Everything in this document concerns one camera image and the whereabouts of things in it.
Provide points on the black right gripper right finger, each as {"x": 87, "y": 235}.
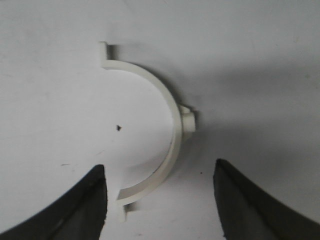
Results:
{"x": 247, "y": 212}

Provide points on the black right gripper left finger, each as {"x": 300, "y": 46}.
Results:
{"x": 79, "y": 214}

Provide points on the white half-ring pipe clamp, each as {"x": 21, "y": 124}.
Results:
{"x": 183, "y": 127}

